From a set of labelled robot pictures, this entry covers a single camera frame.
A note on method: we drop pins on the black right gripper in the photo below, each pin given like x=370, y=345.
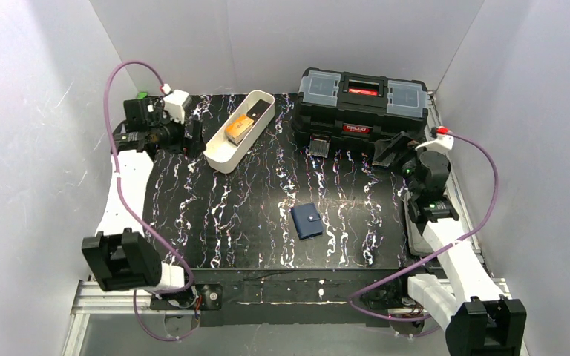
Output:
x=404, y=151

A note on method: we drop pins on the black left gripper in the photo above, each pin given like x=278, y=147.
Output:
x=186, y=139

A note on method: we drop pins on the white oblong plastic tray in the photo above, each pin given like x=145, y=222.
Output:
x=224, y=156

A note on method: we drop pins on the blue leather card holder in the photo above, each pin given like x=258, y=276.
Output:
x=307, y=220

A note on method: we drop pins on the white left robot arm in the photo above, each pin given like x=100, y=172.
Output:
x=118, y=254

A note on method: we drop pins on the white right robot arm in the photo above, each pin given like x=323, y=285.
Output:
x=477, y=318

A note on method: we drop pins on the orange card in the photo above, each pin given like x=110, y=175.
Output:
x=238, y=129

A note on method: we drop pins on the black card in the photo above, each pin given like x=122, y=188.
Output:
x=258, y=109

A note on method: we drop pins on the black plastic toolbox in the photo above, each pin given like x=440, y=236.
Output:
x=350, y=112

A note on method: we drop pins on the black marbled table mat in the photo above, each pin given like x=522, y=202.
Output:
x=242, y=219

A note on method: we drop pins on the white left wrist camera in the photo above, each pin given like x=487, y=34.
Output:
x=175, y=104

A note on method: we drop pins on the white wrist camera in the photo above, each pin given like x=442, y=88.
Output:
x=175, y=104
x=443, y=143

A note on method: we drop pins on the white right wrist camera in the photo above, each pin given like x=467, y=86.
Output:
x=443, y=143

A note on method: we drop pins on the aluminium frame rail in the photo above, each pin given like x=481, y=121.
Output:
x=233, y=296

